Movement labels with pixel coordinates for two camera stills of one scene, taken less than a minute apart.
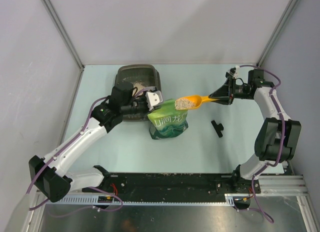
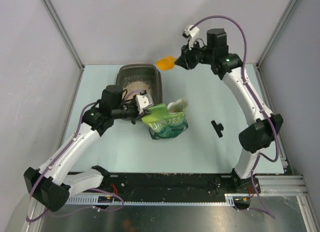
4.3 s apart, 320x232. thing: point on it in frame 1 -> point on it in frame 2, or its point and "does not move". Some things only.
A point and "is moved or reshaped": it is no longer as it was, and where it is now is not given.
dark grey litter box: (149, 74) does not move
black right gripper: (226, 92) -> (183, 61)
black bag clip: (218, 128) does not move
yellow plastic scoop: (189, 102) -> (166, 63)
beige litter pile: (139, 85) does not move
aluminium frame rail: (283, 185) does not move
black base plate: (178, 184) does not move
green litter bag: (167, 121) is moved or reshaped
